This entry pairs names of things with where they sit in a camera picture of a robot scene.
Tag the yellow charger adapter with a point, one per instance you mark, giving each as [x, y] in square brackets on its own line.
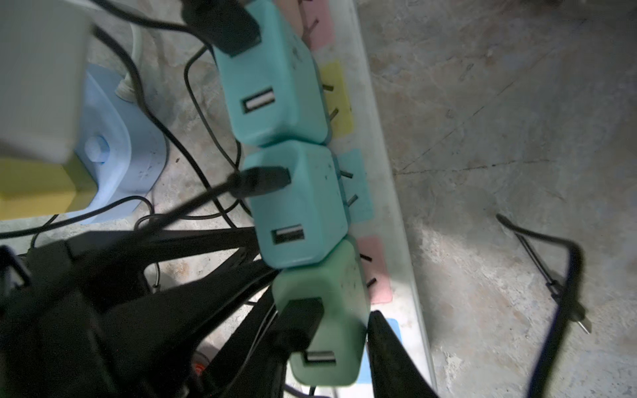
[36, 189]

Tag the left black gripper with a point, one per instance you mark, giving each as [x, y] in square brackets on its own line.
[79, 319]

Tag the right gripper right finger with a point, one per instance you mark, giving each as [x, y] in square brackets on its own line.
[392, 371]

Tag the teal charger adapter upper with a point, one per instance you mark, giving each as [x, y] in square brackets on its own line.
[273, 90]

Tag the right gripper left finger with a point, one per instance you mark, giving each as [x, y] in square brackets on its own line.
[253, 362]

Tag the beige charger adapter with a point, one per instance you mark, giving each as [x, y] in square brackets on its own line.
[43, 67]

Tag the white power strip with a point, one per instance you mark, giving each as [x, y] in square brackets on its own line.
[336, 41]

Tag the light blue socket cube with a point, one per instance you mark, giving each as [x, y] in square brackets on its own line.
[122, 149]

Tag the teal charger adapter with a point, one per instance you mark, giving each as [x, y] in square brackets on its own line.
[301, 223]
[273, 90]

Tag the green charger adapter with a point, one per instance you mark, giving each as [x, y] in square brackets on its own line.
[335, 354]

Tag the teal charger adapter lower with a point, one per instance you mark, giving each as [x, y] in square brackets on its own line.
[301, 223]

